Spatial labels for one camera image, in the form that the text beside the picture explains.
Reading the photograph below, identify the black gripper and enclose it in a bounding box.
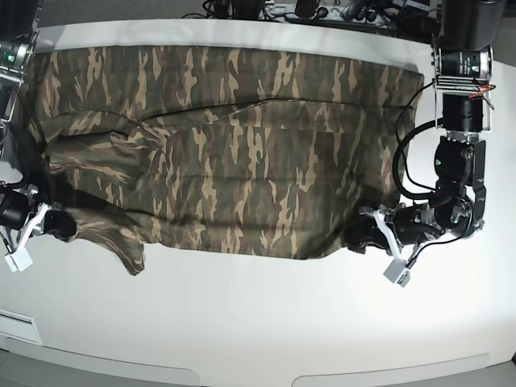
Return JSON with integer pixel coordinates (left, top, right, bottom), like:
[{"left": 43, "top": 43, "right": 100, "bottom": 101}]
[
  {"left": 1, "top": 189, "right": 77, "bottom": 242},
  {"left": 344, "top": 203, "right": 443, "bottom": 254}
]

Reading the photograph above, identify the camouflage T-shirt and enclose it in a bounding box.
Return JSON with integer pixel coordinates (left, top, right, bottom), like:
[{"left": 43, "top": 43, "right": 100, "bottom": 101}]
[{"left": 23, "top": 46, "right": 424, "bottom": 275}]

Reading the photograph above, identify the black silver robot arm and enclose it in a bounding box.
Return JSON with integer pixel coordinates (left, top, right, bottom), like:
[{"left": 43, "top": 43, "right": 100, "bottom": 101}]
[
  {"left": 1, "top": 1, "right": 77, "bottom": 239},
  {"left": 343, "top": 1, "right": 506, "bottom": 256}
]

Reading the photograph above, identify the white label plate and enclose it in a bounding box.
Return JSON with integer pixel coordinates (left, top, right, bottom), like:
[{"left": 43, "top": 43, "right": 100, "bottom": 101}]
[{"left": 0, "top": 310, "right": 42, "bottom": 346}]

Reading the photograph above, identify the background cables and equipment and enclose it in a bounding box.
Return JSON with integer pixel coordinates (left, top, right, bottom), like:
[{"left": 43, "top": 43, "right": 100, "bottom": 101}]
[{"left": 181, "top": 0, "right": 444, "bottom": 31}]

